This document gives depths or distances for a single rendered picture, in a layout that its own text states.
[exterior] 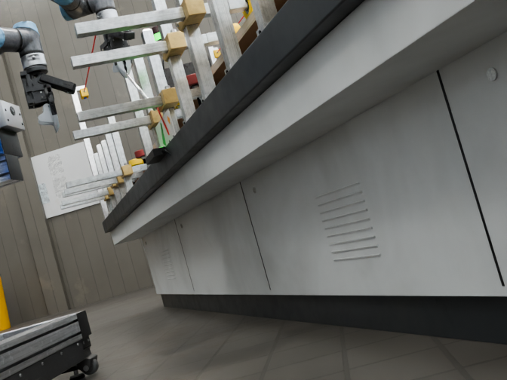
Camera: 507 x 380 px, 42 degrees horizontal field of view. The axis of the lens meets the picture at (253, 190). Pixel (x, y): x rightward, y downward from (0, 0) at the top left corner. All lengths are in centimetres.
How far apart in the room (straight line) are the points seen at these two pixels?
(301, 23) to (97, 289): 885
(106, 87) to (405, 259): 864
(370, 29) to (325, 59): 16
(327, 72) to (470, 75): 24
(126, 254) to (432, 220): 846
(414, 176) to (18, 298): 921
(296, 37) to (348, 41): 11
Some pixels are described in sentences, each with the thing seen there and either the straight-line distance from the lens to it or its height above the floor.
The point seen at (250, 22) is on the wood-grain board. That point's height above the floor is 88.
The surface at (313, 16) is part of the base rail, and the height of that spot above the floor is 64.
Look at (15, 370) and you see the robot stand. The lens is 200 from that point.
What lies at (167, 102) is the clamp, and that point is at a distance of 222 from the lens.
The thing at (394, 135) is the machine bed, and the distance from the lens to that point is 141.
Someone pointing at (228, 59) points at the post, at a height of 74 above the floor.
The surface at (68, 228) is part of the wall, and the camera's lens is 994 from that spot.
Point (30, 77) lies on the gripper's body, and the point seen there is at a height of 100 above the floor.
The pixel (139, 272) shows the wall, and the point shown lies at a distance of 963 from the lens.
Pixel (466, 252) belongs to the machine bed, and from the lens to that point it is 131.
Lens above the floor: 33
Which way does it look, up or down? 4 degrees up
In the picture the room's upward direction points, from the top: 16 degrees counter-clockwise
